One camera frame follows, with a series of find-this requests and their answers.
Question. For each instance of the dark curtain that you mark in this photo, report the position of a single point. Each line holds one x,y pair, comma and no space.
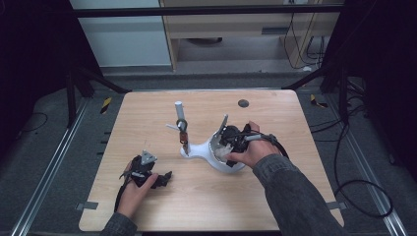
32,49
383,49

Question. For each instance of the white stand with bowl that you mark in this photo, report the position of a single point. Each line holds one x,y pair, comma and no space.
200,152

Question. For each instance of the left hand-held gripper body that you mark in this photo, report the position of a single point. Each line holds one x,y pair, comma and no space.
142,170

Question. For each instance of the person's right hand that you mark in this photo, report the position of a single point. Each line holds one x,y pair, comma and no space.
259,149

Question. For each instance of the silver metal floor rail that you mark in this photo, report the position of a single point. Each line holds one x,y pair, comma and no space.
370,170
49,164

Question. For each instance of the round grey table grommet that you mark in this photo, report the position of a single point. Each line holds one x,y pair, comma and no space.
243,103

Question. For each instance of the grey patterned pouch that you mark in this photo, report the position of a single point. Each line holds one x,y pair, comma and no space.
224,153

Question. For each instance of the person's left hand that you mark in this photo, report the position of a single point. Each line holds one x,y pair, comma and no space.
136,196

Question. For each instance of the white cabinet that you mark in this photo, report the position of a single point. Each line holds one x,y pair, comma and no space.
124,39

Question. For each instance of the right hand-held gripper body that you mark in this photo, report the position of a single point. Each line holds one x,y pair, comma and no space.
234,137

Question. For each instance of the black horizontal bar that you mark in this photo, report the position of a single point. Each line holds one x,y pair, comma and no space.
196,11

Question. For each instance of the light wooden desk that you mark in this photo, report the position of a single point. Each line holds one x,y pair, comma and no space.
229,24

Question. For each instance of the grey tape piece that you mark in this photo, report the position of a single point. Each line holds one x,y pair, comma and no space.
337,206
87,206

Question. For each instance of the black metal frame stand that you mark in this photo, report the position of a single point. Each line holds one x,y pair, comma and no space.
78,85
331,78

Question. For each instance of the yellow black striped tape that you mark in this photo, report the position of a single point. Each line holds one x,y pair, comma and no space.
105,105
316,101

